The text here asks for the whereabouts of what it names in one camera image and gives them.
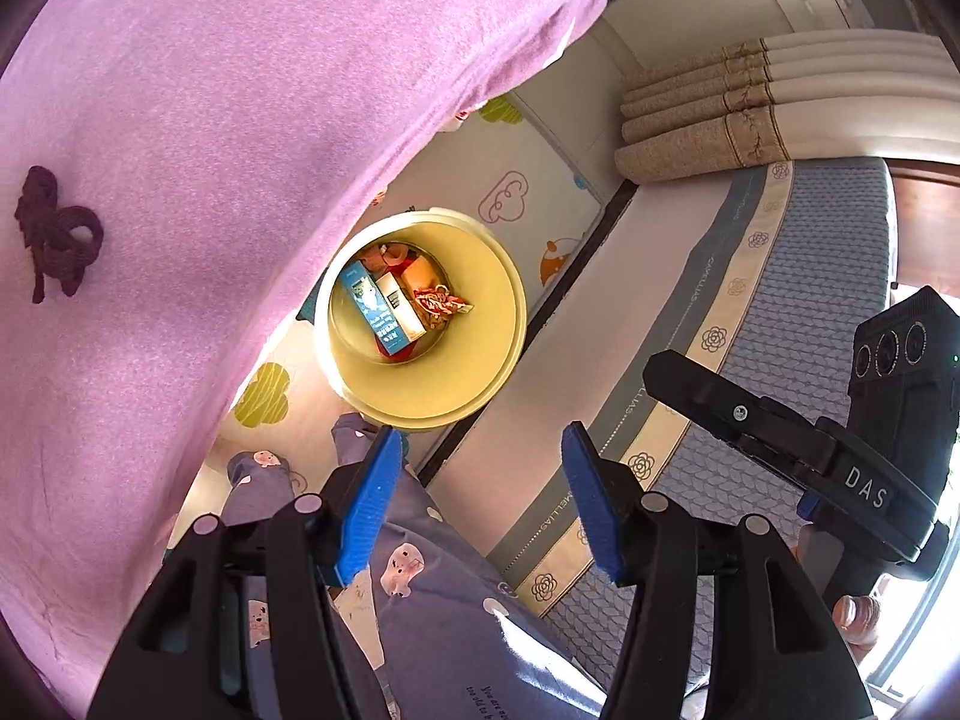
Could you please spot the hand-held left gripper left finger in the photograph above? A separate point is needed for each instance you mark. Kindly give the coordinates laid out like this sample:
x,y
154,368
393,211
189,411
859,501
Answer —
x,y
367,502

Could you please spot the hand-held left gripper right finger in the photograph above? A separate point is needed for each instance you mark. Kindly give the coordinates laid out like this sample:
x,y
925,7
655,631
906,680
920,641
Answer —
x,y
596,510

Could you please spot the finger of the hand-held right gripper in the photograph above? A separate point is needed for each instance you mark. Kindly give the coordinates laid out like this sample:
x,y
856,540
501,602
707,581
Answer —
x,y
720,409
808,508

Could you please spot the red fabric pouch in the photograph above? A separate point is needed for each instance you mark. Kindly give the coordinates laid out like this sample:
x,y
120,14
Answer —
x,y
391,351

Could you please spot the blue cardboard box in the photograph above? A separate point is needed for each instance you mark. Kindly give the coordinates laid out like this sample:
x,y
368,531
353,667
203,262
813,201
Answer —
x,y
371,307

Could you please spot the gold cardboard box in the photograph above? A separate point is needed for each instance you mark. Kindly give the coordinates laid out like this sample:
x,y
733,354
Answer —
x,y
403,307

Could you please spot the red snack wrapper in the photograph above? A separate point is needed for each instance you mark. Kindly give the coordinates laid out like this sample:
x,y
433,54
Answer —
x,y
441,304

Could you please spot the yellow round bin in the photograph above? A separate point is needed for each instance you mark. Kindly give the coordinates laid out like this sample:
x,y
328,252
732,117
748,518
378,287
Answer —
x,y
480,315

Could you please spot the orange brown sock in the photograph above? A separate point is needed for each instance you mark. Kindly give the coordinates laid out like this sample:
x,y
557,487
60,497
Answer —
x,y
382,256

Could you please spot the person's right hand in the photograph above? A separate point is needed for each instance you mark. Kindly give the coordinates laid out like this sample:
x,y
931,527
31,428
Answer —
x,y
859,619

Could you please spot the purple printed pajama pants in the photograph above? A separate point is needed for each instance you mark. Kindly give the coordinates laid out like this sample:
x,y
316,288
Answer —
x,y
450,630

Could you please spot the wooden cabinet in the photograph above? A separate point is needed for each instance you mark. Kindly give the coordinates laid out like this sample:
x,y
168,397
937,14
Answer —
x,y
930,232

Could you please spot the cloud print play mat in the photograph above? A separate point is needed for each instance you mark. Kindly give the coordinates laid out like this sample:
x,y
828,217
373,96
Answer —
x,y
540,195

